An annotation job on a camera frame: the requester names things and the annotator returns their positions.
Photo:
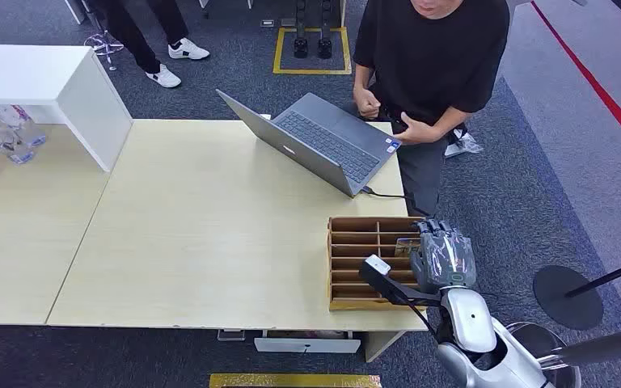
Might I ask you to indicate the person's left hand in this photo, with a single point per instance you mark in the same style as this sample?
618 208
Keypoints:
417 133

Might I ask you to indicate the person's right hand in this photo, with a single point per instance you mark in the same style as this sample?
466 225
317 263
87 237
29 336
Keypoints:
367 103

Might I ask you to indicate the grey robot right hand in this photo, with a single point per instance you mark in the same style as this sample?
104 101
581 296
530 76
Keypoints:
450 259

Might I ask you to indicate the gold printed card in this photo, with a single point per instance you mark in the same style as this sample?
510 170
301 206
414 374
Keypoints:
406 246

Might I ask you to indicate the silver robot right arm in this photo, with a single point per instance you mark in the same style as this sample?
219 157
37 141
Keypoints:
471 321

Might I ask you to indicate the person's right forearm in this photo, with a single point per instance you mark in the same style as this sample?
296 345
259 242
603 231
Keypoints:
361 77

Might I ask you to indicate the person's left forearm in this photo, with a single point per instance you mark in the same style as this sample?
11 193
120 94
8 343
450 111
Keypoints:
454 120

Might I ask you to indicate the person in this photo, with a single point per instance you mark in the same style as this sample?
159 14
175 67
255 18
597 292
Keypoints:
133 27
431 53

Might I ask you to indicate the clear plastic covered shoe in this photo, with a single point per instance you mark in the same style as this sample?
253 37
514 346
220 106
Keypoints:
463 144

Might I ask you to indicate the grey open laptop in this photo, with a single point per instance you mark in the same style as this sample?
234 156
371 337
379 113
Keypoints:
324 139

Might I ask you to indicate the black robot leg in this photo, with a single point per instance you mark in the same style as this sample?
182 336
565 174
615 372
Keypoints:
325 47
301 45

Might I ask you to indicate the brown wooden slot organizer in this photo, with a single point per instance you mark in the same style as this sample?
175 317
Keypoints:
356 265

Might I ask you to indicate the floor power socket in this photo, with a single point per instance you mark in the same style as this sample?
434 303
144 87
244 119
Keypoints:
288 22
266 23

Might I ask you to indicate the round chrome rimmed base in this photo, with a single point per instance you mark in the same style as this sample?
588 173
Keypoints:
538 337

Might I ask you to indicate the white desk drawer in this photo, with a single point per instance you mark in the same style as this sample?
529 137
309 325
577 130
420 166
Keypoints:
306 345

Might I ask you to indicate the dark grey pole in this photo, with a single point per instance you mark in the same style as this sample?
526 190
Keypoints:
605 348

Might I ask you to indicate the white sneaker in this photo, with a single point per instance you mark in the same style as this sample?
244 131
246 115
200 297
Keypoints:
187 50
163 77

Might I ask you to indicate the gold floor strip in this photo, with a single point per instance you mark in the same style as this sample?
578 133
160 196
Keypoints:
294 381

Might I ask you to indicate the chrome chair base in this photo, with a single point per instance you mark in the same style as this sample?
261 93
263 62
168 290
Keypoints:
105 45

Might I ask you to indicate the white desk shelf riser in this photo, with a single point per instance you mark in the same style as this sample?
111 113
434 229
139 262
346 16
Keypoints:
75 91

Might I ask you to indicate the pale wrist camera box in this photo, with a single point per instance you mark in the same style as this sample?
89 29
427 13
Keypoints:
377 265

